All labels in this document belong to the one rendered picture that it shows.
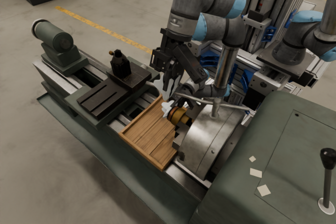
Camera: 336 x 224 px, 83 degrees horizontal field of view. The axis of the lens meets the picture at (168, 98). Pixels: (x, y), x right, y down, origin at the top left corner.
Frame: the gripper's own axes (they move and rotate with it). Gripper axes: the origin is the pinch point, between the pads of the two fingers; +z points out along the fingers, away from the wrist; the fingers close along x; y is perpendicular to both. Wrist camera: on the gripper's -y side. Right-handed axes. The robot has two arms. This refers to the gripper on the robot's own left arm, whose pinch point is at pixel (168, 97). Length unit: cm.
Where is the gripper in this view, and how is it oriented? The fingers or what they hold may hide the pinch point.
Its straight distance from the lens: 60.4
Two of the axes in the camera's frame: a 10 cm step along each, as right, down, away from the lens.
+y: -7.8, -4.7, 4.0
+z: -2.4, 8.3, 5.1
